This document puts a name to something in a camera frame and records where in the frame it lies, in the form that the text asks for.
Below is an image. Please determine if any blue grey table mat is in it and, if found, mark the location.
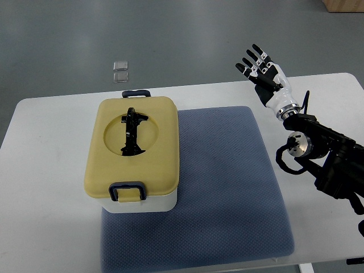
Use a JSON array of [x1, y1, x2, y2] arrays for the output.
[[101, 106, 295, 272]]

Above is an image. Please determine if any upper metal floor plate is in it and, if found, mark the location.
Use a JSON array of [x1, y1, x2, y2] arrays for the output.
[[113, 60, 128, 71]]

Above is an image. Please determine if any white table leg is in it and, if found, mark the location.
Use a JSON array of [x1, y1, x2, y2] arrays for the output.
[[299, 263, 315, 273]]

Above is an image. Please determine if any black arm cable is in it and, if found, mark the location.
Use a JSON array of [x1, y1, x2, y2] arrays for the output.
[[299, 90, 311, 114]]

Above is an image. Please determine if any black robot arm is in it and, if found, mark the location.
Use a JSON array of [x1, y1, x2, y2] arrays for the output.
[[276, 110, 363, 215]]

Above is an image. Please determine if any wooden box corner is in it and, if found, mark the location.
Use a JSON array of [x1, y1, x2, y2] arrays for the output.
[[322, 0, 363, 13]]

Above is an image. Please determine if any white storage box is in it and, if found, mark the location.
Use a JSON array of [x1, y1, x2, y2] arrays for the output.
[[97, 181, 177, 213]]

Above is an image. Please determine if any yellow storage box lid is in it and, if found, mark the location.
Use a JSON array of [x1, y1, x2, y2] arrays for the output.
[[84, 94, 180, 202]]

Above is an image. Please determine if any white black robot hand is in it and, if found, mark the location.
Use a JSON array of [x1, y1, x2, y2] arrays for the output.
[[235, 44, 301, 121]]

